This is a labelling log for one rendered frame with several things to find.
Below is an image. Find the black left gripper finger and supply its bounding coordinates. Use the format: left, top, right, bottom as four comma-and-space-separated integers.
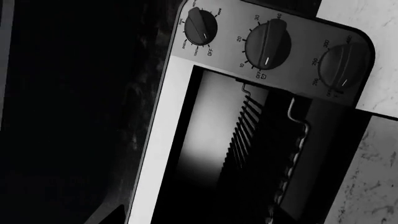
83, 204, 129, 224

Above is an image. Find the silver toaster oven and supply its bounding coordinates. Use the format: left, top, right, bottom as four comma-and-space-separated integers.
126, 0, 376, 224

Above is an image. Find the black function selector knob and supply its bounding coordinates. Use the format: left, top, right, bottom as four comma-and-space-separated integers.
183, 6, 218, 47

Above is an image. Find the black timer knob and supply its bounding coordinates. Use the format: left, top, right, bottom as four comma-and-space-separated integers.
245, 19, 292, 71

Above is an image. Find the black temperature knob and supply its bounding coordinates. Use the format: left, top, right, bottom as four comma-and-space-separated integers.
319, 43, 371, 92

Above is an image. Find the metal wire oven rack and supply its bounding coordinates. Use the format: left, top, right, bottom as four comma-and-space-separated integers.
217, 83, 312, 224

